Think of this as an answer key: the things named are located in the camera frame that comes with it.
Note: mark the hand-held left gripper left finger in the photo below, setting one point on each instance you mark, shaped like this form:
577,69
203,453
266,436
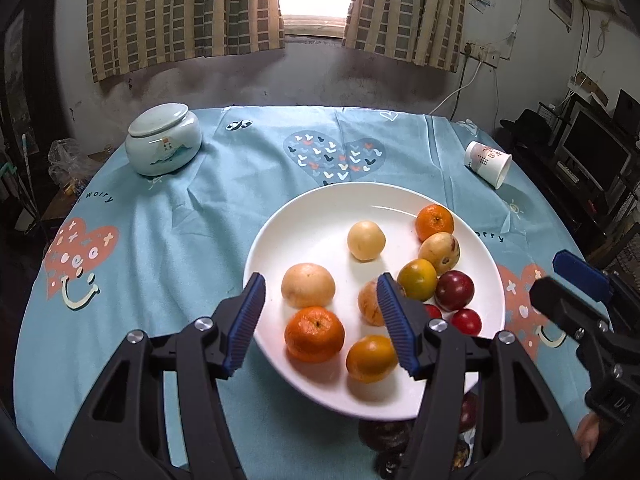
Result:
247,320

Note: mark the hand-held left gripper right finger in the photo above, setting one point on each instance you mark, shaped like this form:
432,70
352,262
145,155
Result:
395,325

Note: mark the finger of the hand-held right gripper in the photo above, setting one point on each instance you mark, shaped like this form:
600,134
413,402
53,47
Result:
580,270
565,305

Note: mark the striped pepino melon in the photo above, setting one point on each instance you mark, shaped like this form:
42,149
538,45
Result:
370,305

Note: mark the orange tomato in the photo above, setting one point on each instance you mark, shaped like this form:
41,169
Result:
372,358

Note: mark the orange mandarin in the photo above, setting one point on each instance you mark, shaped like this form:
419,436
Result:
435,222
315,335

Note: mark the large dark red plum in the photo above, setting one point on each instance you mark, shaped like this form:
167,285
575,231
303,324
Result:
455,290

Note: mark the large yellow fruit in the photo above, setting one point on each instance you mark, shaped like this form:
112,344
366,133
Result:
307,285

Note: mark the dark purple plum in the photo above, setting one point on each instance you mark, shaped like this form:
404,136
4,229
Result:
389,465
467,412
385,434

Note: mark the white oval plate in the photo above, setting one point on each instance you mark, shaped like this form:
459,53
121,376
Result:
310,230

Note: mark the person's right hand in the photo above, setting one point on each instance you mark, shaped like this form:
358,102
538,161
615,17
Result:
587,435

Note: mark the yellow-green tomato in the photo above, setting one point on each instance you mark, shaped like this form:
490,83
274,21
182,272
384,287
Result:
417,278

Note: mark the small red tomato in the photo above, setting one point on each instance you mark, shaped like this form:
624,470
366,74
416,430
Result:
466,321

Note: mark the light blue printed tablecloth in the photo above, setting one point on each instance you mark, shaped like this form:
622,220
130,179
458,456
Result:
175,240

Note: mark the black computer monitor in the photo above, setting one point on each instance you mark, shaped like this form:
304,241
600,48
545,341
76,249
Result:
595,147

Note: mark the white paper cup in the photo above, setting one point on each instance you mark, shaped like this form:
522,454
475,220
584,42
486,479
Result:
487,162

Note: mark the black hat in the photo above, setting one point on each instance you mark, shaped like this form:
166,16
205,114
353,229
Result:
530,127

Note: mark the pale ceramic lidded jar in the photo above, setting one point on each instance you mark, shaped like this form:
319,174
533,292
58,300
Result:
162,140

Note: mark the clear plastic bag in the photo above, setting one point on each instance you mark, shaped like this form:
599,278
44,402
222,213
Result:
67,160

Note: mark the checked beige curtain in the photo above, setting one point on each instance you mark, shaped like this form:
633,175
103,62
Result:
185,10
405,10

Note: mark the white wall outlet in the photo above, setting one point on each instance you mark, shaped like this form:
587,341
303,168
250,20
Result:
480,54

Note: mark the white wall panel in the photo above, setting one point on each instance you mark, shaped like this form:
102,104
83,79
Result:
562,2

